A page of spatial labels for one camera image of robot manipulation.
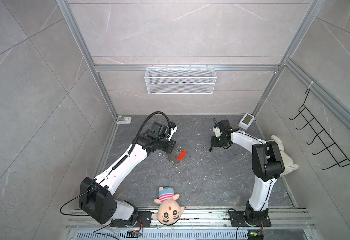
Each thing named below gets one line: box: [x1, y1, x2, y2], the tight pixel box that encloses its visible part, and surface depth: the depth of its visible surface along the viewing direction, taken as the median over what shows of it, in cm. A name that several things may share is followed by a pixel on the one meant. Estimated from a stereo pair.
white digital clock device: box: [238, 113, 255, 130], surface depth 113 cm
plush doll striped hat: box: [153, 186, 185, 226], surface depth 72 cm
